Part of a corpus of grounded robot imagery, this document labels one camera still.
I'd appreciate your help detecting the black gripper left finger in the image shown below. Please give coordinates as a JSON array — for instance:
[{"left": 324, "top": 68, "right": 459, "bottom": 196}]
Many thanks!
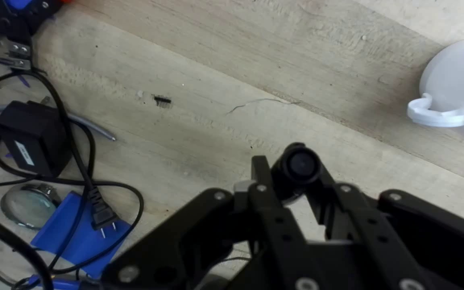
[{"left": 100, "top": 155, "right": 319, "bottom": 290}]

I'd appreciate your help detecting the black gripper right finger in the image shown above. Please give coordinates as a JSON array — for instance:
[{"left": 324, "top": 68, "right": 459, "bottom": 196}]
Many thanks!
[{"left": 309, "top": 167, "right": 464, "bottom": 290}]

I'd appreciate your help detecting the black marker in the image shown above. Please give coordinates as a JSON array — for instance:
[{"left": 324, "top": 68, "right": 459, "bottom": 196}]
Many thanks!
[{"left": 270, "top": 142, "right": 330, "bottom": 204}]

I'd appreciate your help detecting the white mug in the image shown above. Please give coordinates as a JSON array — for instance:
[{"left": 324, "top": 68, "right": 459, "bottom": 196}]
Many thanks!
[{"left": 406, "top": 38, "right": 464, "bottom": 160}]

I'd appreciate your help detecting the black two prong plug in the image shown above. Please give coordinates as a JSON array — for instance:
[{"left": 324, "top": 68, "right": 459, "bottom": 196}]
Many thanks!
[{"left": 84, "top": 184, "right": 121, "bottom": 233}]

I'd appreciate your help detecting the blue plastic piece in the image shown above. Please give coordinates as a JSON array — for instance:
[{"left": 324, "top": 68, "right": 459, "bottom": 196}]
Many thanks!
[{"left": 29, "top": 192, "right": 132, "bottom": 265}]

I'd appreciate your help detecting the tiny black debris bit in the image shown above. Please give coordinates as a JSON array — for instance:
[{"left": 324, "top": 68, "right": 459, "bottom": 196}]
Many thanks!
[{"left": 151, "top": 94, "right": 172, "bottom": 107}]

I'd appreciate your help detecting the round magnifying glass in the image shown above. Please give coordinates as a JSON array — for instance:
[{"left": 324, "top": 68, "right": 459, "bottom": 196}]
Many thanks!
[{"left": 0, "top": 183, "right": 61, "bottom": 233}]

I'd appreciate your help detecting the black power adapter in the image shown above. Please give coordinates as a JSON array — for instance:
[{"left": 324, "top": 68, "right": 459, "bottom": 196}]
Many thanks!
[{"left": 0, "top": 101, "right": 74, "bottom": 180}]

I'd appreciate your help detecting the thin grey wire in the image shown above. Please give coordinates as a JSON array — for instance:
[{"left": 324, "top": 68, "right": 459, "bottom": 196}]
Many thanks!
[{"left": 0, "top": 105, "right": 119, "bottom": 144}]

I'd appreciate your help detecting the thick black power cable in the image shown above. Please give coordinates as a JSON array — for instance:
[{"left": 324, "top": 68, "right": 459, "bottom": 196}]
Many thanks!
[{"left": 0, "top": 207, "right": 56, "bottom": 290}]

